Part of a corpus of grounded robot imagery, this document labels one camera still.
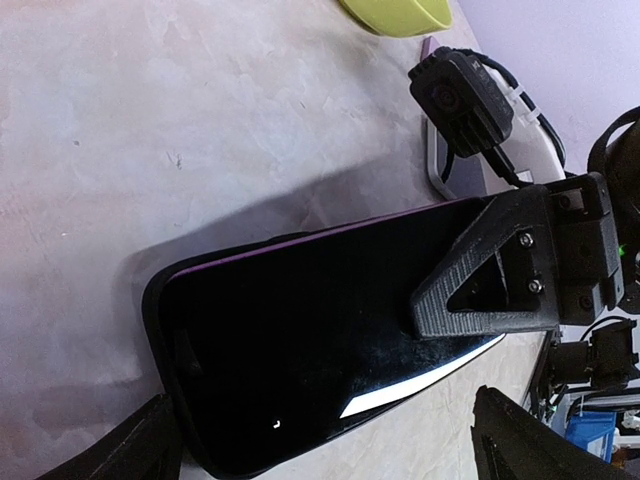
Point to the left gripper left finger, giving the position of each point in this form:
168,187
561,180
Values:
146,445

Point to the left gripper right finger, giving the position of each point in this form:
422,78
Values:
509,443

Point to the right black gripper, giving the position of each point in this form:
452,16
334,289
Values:
500,275

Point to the black phone case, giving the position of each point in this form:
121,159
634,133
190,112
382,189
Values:
238,394

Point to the purple phone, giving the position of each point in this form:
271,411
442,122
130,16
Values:
350,286

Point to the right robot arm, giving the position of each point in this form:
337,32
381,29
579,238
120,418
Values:
614,155

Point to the green bowl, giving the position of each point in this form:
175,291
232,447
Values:
401,18

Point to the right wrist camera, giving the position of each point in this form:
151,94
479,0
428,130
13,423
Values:
462,100

